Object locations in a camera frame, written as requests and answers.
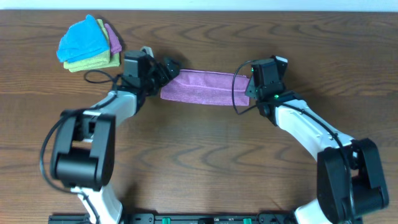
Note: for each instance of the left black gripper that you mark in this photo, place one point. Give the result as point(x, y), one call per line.
point(168, 70)

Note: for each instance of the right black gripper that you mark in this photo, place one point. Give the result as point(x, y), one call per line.
point(250, 90)

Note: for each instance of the purple microfiber cloth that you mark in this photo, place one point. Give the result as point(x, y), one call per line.
point(207, 88)

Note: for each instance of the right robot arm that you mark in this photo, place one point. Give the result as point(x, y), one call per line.
point(350, 178)

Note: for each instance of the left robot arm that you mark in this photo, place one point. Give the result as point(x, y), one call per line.
point(84, 148)

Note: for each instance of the small purple folded cloth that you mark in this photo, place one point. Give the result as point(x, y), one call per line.
point(115, 45)

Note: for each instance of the green folded cloth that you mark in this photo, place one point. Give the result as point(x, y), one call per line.
point(102, 60)

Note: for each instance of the blue folded cloth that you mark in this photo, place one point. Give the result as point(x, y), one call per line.
point(83, 40)

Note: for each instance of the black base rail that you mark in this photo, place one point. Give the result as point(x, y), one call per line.
point(150, 218)

